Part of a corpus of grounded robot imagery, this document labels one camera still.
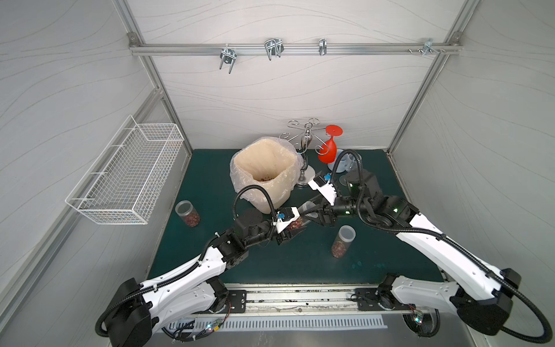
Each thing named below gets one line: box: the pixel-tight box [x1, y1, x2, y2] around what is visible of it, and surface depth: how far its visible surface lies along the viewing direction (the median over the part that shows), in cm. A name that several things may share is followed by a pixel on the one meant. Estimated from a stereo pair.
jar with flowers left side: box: [174, 199, 201, 228], surface depth 88 cm
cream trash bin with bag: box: [229, 136, 304, 214], surface depth 85 cm
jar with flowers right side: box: [330, 224, 357, 259], surface depth 75 cm
